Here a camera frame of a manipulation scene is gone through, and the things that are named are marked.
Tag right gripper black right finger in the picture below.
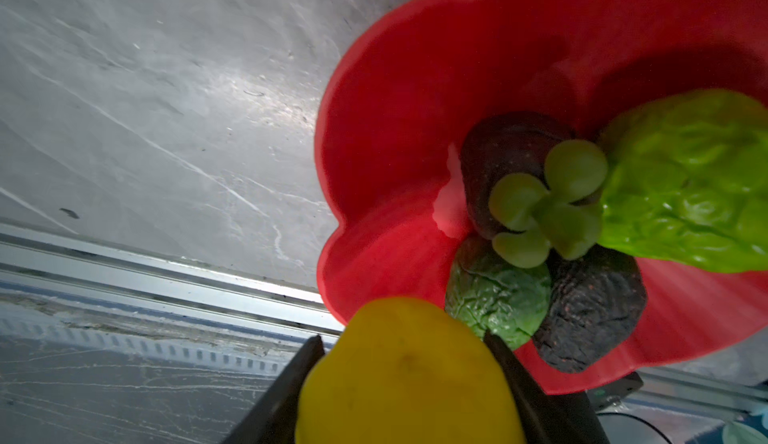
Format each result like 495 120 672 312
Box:
483 331 609 444

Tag dark brown fake avocado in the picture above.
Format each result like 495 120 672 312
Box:
533 245 647 373

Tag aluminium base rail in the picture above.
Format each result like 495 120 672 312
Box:
1 221 767 420

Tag dark green fake avocado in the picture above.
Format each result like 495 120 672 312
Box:
444 235 552 351

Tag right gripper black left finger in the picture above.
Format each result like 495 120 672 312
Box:
222 335 325 444

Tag purple fake mangosteen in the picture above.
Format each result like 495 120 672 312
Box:
459 111 609 268

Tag green fake lime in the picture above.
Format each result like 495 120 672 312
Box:
598 90 767 273

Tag white vented cable duct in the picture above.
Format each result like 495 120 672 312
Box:
1 316 294 377

